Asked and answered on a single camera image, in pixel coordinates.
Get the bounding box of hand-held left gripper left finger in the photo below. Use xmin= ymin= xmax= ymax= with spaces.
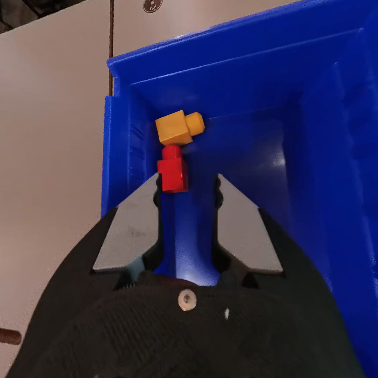
xmin=92 ymin=173 xmax=165 ymax=279

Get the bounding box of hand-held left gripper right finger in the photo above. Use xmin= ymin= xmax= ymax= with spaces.
xmin=210 ymin=174 xmax=284 ymax=281

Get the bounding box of small red mega block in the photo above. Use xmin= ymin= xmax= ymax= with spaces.
xmin=157 ymin=144 xmax=189 ymax=194

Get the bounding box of small yellow mega block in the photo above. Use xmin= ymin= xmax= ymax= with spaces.
xmin=155 ymin=110 xmax=205 ymax=146

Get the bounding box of blue plastic bin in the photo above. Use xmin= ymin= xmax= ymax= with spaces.
xmin=100 ymin=0 xmax=378 ymax=378

